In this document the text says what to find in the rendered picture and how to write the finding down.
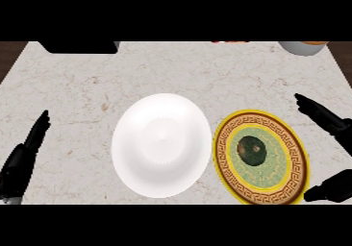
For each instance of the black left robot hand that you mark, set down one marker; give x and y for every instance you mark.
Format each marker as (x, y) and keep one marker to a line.
(18, 160)

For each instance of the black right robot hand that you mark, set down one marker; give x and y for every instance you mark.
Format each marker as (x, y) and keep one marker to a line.
(334, 123)

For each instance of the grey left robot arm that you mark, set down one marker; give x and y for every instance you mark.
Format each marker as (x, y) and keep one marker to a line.
(13, 201)

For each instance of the dark green squash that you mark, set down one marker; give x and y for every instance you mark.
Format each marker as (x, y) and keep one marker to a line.
(252, 150)

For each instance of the yellow brown patterned plate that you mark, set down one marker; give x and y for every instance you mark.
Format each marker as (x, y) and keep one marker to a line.
(279, 173)

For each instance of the white plate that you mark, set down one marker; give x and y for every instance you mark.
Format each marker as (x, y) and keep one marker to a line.
(162, 145)

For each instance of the grey round pot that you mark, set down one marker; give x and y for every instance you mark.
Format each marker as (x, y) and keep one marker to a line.
(303, 48)

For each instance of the red and white object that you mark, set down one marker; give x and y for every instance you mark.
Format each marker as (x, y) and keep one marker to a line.
(230, 42)

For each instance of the black appliance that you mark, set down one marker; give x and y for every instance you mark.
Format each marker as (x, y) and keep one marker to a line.
(79, 47)

